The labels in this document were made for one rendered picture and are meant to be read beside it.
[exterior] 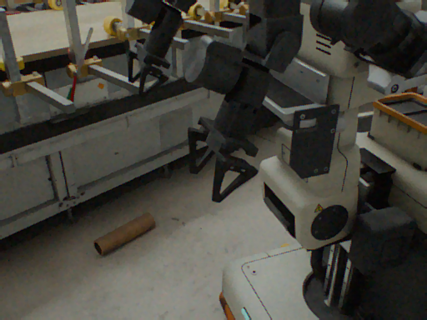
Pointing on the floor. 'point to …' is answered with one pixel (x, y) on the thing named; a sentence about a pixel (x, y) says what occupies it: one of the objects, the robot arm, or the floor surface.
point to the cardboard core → (109, 242)
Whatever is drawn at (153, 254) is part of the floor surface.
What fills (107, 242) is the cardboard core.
